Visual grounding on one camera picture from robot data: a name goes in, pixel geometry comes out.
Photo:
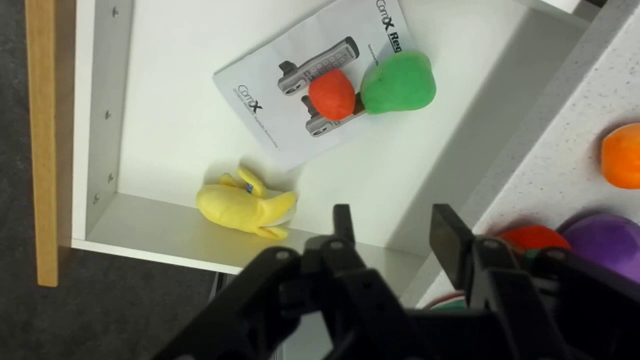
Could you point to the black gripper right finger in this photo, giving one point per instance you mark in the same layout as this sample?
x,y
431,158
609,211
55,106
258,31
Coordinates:
x,y
532,301

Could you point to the purple plush toy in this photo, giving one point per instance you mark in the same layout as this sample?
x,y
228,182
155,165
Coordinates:
x,y
606,241

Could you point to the orange plush toy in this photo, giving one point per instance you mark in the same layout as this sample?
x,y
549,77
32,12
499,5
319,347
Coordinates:
x,y
623,156

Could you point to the red plush toy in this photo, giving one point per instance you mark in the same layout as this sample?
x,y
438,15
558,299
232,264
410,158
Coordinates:
x,y
531,239

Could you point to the green plush toy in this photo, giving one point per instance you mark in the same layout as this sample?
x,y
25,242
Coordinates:
x,y
400,82

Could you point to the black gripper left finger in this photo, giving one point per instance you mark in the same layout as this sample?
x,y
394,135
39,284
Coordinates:
x,y
320,293

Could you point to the white printed manual booklet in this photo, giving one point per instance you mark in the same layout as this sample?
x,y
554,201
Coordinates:
x,y
267,91

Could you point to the red orange round plush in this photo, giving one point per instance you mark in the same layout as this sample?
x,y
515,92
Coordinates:
x,y
333,94

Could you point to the yellow banana plush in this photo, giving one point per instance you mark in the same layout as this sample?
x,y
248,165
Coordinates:
x,y
240,207

